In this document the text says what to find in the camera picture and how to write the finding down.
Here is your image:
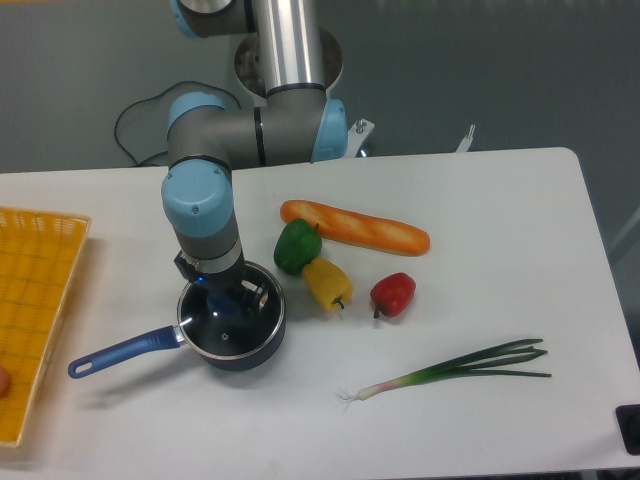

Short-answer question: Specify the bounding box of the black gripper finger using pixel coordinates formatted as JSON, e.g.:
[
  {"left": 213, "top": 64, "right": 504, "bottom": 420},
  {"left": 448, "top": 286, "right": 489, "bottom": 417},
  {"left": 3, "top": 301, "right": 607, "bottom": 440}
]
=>
[
  {"left": 174, "top": 250, "right": 197, "bottom": 283},
  {"left": 236, "top": 280, "right": 269, "bottom": 317}
]

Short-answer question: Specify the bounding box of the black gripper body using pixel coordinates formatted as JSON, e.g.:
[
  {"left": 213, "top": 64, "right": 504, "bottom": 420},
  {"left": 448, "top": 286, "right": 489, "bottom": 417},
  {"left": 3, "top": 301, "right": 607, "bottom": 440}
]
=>
[{"left": 192, "top": 254, "right": 246, "bottom": 292}]

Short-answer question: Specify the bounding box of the glass lid blue knob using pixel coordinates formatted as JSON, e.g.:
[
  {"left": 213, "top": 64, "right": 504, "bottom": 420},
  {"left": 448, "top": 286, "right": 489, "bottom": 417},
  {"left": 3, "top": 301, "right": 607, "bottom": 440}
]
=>
[{"left": 177, "top": 262, "right": 286, "bottom": 371}]

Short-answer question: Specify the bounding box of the dark blue saucepan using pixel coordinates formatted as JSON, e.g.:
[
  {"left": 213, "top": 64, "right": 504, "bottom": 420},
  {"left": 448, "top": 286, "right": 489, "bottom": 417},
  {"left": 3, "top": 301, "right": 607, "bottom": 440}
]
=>
[{"left": 67, "top": 260, "right": 288, "bottom": 380}]

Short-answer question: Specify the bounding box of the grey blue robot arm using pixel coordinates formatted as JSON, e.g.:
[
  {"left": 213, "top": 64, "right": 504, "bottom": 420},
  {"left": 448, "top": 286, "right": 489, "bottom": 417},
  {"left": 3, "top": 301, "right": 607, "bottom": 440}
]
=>
[{"left": 161, "top": 1, "right": 348, "bottom": 295}]

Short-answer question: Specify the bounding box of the green bell pepper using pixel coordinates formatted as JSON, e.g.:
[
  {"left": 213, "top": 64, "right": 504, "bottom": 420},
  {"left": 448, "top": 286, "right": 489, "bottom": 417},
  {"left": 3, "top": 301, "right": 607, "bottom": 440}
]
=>
[{"left": 273, "top": 218, "right": 322, "bottom": 275}]

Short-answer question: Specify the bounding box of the yellow bell pepper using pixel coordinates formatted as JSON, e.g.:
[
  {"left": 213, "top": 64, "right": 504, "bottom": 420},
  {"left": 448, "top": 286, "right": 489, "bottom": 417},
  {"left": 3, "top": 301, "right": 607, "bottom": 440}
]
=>
[{"left": 302, "top": 258, "right": 353, "bottom": 312}]

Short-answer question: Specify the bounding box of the orange baguette bread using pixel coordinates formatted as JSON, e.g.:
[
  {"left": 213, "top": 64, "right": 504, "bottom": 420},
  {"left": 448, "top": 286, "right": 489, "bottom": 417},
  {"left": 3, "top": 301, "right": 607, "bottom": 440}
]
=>
[{"left": 280, "top": 199, "right": 431, "bottom": 257}]

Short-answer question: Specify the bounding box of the red bell pepper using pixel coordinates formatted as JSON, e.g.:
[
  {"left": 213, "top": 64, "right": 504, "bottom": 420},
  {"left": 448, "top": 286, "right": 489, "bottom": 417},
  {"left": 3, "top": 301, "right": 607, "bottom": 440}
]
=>
[{"left": 370, "top": 272, "right": 416, "bottom": 319}]

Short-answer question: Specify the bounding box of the yellow wicker basket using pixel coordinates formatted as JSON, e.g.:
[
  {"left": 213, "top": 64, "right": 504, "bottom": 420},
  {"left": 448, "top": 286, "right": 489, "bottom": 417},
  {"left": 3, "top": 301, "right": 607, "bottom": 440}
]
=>
[{"left": 1, "top": 206, "right": 91, "bottom": 448}]

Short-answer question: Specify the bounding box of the green spring onion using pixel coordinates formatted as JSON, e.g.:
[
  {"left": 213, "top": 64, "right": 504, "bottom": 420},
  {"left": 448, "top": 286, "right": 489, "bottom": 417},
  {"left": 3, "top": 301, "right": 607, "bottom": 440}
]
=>
[{"left": 335, "top": 338, "right": 552, "bottom": 406}]

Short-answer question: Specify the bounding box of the black device at edge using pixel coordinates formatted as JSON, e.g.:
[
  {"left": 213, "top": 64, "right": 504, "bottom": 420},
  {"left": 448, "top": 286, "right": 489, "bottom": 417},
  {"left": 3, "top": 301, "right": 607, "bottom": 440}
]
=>
[{"left": 615, "top": 404, "right": 640, "bottom": 456}]

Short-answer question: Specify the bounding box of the black cable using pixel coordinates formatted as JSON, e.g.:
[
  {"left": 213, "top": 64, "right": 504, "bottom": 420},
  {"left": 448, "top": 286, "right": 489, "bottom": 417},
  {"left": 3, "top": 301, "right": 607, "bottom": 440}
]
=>
[{"left": 114, "top": 80, "right": 241, "bottom": 167}]

